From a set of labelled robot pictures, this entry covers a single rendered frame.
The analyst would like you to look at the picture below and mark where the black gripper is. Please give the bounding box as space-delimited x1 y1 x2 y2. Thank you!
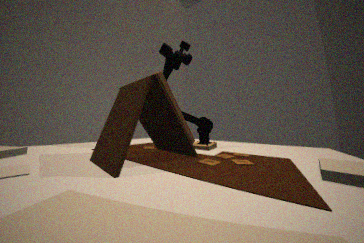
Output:
174 41 191 70

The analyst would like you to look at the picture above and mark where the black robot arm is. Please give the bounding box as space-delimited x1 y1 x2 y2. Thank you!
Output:
159 43 213 145

